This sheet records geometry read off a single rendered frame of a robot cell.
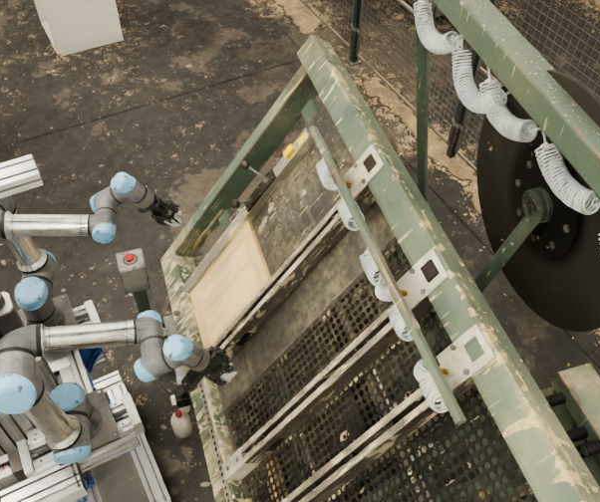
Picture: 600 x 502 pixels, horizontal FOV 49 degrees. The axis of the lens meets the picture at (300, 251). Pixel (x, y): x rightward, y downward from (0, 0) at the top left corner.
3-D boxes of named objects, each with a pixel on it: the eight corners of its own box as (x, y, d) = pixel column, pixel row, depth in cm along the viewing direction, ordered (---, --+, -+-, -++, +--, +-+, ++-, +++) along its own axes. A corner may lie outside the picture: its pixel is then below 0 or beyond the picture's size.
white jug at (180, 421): (171, 424, 347) (166, 406, 332) (190, 419, 349) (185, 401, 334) (175, 441, 341) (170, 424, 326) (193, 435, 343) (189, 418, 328)
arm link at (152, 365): (145, 357, 204) (174, 342, 202) (149, 388, 197) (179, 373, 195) (130, 348, 198) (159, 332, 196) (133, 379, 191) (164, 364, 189)
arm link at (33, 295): (20, 323, 252) (9, 302, 242) (26, 295, 261) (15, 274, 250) (52, 320, 253) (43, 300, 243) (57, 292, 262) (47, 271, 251)
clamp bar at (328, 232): (210, 360, 272) (158, 354, 257) (394, 153, 213) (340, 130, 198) (215, 379, 266) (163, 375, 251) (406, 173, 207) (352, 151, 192)
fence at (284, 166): (190, 285, 297) (183, 284, 295) (313, 130, 250) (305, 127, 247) (193, 294, 294) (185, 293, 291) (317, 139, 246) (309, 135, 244)
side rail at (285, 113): (191, 248, 316) (171, 243, 309) (326, 69, 261) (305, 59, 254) (193, 257, 312) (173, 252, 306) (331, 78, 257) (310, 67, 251)
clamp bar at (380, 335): (236, 459, 245) (180, 459, 230) (454, 255, 185) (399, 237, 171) (242, 484, 238) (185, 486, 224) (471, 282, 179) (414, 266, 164)
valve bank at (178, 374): (149, 336, 316) (140, 307, 297) (177, 329, 319) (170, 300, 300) (166, 428, 285) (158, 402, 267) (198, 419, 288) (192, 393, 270)
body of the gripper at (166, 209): (173, 225, 244) (152, 210, 234) (157, 222, 249) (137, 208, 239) (181, 206, 246) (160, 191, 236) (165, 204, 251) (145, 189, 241)
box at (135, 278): (123, 276, 316) (115, 252, 302) (147, 271, 318) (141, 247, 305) (126, 295, 309) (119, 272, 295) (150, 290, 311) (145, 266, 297)
